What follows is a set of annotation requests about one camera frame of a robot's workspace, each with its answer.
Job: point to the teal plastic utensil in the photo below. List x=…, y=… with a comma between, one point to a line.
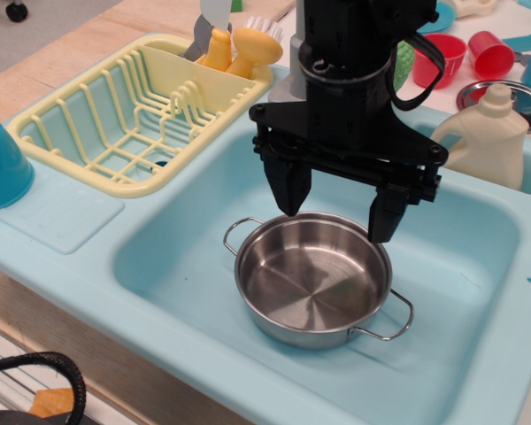
x=520, y=44

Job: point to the yellow dish brush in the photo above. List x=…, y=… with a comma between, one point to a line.
x=257, y=42

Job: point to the red tipped plastic cup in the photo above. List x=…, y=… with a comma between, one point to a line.
x=491, y=58

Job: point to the orange tape piece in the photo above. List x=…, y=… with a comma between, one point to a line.
x=48, y=403

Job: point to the black caster wheel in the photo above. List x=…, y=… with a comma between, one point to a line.
x=16, y=11

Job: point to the teal plastic bowl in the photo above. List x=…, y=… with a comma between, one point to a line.
x=16, y=173

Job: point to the cream plastic toy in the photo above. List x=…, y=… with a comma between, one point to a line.
x=467, y=8

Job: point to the yellow plastic bottle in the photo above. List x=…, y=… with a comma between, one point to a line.
x=219, y=54

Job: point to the cream detergent bottle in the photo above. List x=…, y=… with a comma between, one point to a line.
x=491, y=140

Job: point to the green block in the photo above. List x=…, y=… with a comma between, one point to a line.
x=236, y=6

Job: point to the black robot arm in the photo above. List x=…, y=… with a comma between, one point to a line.
x=351, y=40

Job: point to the teal plastic plate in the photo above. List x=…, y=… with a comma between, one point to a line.
x=446, y=17

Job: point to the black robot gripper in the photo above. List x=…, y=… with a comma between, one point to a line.
x=349, y=129

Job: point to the yellow dish drying rack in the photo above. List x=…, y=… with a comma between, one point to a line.
x=131, y=122

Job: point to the green plastic corn toy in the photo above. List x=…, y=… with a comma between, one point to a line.
x=405, y=57

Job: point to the stainless steel pot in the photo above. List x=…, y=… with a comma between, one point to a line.
x=314, y=281

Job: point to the silver metal lid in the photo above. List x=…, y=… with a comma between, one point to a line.
x=470, y=95

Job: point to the grey white spatula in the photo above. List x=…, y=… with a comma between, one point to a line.
x=213, y=14

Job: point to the grey toy faucet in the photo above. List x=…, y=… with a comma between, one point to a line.
x=293, y=87

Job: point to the light blue toy sink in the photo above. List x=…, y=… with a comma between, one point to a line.
x=451, y=345

